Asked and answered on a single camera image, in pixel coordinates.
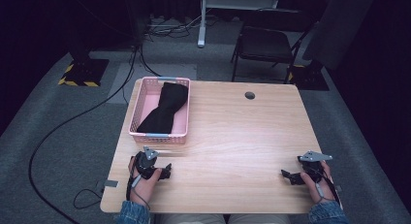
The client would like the long black floor cable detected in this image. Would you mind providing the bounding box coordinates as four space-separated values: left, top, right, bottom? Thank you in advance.
27 45 141 224

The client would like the tangle of floor cables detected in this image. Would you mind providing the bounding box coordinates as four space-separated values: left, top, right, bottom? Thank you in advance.
142 13 225 40

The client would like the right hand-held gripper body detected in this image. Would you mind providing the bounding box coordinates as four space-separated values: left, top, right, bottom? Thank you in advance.
297 149 333 183

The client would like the grey hanging curtain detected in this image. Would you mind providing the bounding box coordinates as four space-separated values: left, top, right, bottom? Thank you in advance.
301 0 380 71

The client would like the black cloth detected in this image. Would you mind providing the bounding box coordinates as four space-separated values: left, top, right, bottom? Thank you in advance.
136 81 190 135

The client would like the black folding chair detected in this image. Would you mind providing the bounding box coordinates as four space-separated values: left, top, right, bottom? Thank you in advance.
230 8 317 85

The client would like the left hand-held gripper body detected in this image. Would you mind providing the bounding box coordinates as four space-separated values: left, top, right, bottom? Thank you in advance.
134 145 163 180

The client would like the pink plastic basket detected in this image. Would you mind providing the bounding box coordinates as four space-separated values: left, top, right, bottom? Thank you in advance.
128 76 192 145

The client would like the white metal stand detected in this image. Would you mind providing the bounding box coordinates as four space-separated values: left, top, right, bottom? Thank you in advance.
197 0 282 49

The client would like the person's left hand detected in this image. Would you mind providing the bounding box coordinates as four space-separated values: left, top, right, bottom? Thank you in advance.
127 155 163 207

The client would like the thin black looped cable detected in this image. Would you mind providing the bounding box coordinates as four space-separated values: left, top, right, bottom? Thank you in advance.
73 187 105 210

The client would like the grey tape strip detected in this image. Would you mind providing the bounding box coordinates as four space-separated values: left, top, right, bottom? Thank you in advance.
95 178 120 195

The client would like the left hand-held gripper cable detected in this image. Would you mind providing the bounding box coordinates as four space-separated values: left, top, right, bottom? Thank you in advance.
125 155 152 211

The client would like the black yellow striped base plate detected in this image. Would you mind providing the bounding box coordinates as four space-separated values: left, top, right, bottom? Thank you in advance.
286 63 331 91
57 57 111 88

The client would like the hand-held gripper cable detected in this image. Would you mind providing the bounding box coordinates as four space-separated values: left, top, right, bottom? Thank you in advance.
313 167 342 208
125 155 152 211

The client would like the right hand-held gripper cable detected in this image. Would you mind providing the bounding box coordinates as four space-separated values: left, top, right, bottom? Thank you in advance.
313 167 342 208

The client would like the person's right hand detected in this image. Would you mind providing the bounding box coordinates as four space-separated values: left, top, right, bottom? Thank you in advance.
300 161 335 206

